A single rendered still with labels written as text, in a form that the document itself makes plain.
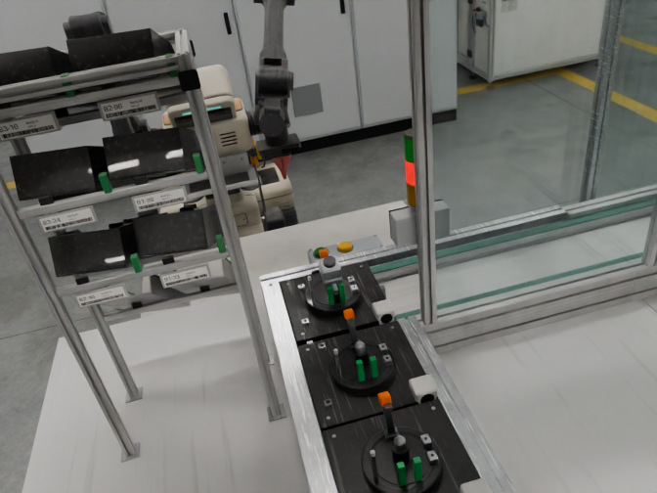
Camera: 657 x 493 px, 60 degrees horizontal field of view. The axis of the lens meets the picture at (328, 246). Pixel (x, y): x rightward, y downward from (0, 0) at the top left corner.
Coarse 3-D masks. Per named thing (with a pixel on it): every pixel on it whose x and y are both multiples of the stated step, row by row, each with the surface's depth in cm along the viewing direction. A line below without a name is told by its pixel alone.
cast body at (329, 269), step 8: (328, 256) 135; (336, 256) 136; (320, 264) 135; (328, 264) 133; (336, 264) 134; (320, 272) 139; (328, 272) 133; (336, 272) 134; (328, 280) 135; (336, 280) 135; (336, 288) 135
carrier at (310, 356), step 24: (336, 336) 131; (360, 336) 130; (384, 336) 129; (312, 360) 126; (336, 360) 114; (360, 360) 114; (384, 360) 118; (408, 360) 122; (312, 384) 120; (336, 384) 118; (360, 384) 115; (384, 384) 116; (408, 384) 116; (432, 384) 113; (336, 408) 114; (360, 408) 113
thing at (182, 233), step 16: (208, 208) 110; (144, 224) 105; (160, 224) 105; (176, 224) 105; (192, 224) 105; (208, 224) 109; (144, 240) 105; (160, 240) 105; (176, 240) 105; (192, 240) 105; (208, 240) 107; (144, 256) 106
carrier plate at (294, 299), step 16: (352, 272) 150; (368, 272) 149; (288, 288) 148; (368, 288) 144; (288, 304) 142; (304, 304) 142; (368, 304) 139; (320, 320) 136; (336, 320) 135; (368, 320) 134; (304, 336) 132; (320, 336) 132
